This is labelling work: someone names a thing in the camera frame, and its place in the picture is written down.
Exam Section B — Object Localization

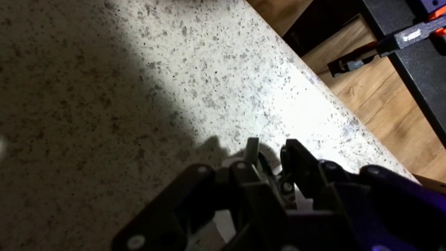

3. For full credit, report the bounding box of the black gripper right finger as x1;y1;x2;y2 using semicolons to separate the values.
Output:
279;138;446;251

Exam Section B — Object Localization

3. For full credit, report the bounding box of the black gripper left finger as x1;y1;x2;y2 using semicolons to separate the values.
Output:
111;137;283;251

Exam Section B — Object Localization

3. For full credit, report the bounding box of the black robot cart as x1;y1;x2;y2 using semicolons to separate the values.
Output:
362;0;446;148

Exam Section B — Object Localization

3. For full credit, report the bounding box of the black orange clamp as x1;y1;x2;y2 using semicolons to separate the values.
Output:
327;4;446;78

